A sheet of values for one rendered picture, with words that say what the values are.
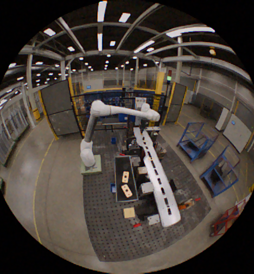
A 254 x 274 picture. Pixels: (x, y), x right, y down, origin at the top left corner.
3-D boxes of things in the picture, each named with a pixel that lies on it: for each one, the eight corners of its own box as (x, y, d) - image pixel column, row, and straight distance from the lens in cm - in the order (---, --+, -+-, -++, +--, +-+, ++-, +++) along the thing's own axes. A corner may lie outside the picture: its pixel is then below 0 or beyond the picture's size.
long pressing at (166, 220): (183, 218, 92) (184, 218, 91) (160, 229, 82) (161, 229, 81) (144, 127, 144) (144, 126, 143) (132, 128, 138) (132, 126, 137)
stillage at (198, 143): (193, 140, 397) (203, 121, 366) (205, 153, 381) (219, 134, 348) (176, 145, 303) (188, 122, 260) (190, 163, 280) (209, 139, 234)
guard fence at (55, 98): (86, 133, 322) (73, 76, 273) (85, 135, 311) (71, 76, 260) (56, 138, 380) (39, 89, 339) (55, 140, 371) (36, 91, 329)
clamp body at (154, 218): (148, 219, 107) (162, 222, 74) (139, 222, 105) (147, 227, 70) (147, 212, 106) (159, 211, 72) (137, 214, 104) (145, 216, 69)
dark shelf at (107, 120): (148, 123, 158) (148, 122, 156) (101, 125, 148) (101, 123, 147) (145, 118, 176) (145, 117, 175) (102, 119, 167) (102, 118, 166)
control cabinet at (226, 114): (220, 126, 1082) (228, 106, 1070) (223, 130, 1073) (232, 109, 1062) (214, 128, 851) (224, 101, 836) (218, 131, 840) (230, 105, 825)
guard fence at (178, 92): (163, 125, 391) (174, 81, 351) (161, 124, 399) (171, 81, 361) (177, 124, 464) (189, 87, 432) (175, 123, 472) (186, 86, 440)
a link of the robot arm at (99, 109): (110, 105, 75) (107, 102, 88) (90, 106, 72) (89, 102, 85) (109, 118, 80) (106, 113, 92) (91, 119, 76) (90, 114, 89)
